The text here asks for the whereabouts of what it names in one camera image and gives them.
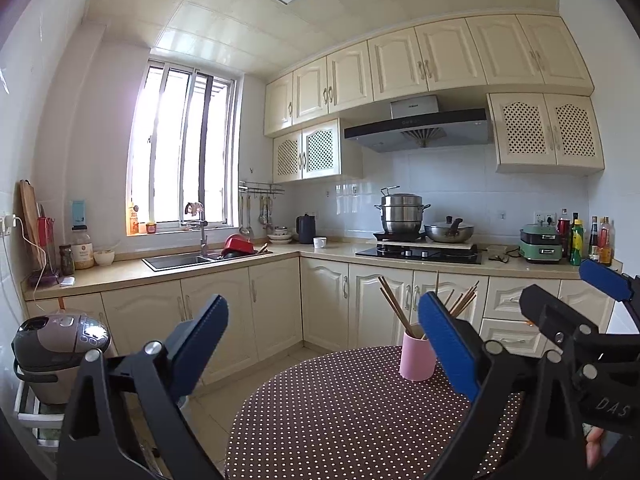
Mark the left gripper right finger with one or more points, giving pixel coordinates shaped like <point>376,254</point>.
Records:
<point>482,371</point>

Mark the stainless steel steamer pot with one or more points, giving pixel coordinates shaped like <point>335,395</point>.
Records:
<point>401,213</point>

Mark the white mug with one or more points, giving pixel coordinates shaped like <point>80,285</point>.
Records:
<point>320,242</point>

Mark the black range hood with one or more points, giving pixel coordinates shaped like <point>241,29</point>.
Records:
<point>419,123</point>

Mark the red dish in sink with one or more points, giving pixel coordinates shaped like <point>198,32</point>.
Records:
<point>237,244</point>

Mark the chrome sink faucet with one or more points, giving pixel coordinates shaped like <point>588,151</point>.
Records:
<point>195,220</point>

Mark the green electric cooker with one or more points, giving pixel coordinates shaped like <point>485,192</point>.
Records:
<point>539,242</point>

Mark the cream upper cabinets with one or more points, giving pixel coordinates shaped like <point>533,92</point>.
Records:
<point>494,50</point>

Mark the dark soy sauce bottle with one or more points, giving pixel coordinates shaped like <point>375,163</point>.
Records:
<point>594,239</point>

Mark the stainless steel sink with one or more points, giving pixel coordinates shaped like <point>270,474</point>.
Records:
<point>179,261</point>

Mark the small white bowl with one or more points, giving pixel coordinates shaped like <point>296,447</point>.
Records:
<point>104,257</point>

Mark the window with metal frame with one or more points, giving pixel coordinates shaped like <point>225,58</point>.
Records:
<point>181,148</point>

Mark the green oil bottle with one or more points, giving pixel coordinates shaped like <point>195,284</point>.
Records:
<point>577,243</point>

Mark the cream cabinets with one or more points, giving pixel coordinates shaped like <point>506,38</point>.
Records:
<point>494,50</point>
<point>327,300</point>

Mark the stacked white bowls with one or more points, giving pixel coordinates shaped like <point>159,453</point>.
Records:
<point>280,235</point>

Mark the black electric kettle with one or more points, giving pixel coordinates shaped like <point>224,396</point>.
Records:
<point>306,228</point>

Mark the black gas stove top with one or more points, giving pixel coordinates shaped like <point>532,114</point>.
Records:
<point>430,255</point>

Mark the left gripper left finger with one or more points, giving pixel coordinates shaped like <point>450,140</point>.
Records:
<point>98,440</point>

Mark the dark red bottle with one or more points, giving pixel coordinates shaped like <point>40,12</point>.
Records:
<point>563,228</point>

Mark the lattice door upper cabinet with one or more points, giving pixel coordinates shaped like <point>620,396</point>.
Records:
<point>545,133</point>

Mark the wooden cutting board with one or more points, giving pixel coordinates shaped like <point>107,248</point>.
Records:
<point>30,212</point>

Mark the small dark jar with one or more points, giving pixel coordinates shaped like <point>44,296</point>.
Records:
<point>67,264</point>

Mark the steel wok with lid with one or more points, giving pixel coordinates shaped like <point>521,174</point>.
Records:
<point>451,231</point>

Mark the pink cylindrical utensil cup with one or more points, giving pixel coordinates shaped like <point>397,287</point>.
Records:
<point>417,358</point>

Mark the cream lower cabinets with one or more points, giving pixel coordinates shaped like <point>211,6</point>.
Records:
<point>327,300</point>

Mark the wall utensil rack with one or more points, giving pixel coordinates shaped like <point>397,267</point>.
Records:
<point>260,188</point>

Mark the small lattice corner cabinet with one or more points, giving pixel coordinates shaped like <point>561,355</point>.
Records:
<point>315,152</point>

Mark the orange bottle on windowsill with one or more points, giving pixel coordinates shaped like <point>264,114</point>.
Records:
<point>133,221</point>

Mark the rice cooker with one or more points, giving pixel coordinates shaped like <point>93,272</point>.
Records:
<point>48,350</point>

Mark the sauce jar with label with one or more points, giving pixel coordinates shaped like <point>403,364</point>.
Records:
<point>82,248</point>

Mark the brown polka dot tablecloth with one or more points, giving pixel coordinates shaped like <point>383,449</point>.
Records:
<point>344,415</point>

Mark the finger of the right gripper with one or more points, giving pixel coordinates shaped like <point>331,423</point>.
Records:
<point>613,284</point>
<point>555,319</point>

